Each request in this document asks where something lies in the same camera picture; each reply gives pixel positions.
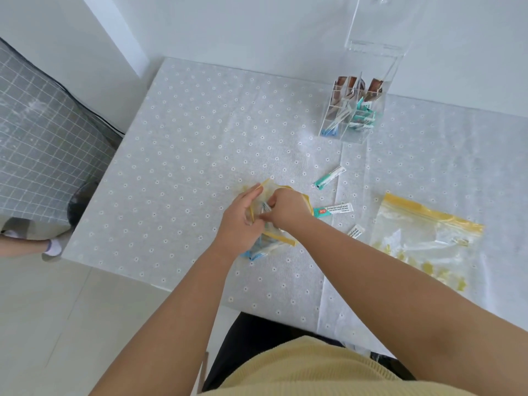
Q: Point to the person's right hand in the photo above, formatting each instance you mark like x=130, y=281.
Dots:
x=291, y=208

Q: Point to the person's left hand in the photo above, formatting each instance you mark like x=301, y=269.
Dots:
x=235, y=226

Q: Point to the person's right fingers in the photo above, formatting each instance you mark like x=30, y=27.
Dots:
x=270, y=210

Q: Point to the person's left fingers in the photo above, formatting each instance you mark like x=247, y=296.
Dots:
x=249, y=193

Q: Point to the clear zip bag yellow seal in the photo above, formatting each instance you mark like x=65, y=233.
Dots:
x=284, y=239

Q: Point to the person's right forearm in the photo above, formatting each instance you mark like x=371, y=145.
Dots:
x=404, y=296

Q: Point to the person's left forearm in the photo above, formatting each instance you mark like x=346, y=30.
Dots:
x=173, y=317

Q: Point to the bunch of blue white sachets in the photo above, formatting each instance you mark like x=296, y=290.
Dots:
x=260, y=250

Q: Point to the teal white sachet red label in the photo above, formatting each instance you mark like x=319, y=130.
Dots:
x=332, y=210

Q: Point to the white daisy print tablecloth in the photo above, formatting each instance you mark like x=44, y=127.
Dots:
x=198, y=152

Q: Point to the small white sachet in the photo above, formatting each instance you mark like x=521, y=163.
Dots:
x=355, y=230

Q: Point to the bunch of blue stick sachets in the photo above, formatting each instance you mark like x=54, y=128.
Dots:
x=335, y=124

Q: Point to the black trousers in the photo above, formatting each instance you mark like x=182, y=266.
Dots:
x=247, y=338

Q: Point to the bunch of teal sachets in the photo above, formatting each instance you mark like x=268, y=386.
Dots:
x=363, y=116

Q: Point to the clear acrylic organizer box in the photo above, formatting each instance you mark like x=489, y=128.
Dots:
x=363, y=98

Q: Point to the bunch of brown sachets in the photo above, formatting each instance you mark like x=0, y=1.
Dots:
x=358, y=87

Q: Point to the clear zip bag yellow print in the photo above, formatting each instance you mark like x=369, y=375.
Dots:
x=425, y=239

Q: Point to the pale yellow knit shirt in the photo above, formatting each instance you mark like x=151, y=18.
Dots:
x=313, y=371

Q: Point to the white sock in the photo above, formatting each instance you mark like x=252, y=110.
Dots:
x=53, y=247

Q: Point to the grey checked mattress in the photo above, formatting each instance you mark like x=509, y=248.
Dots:
x=45, y=144

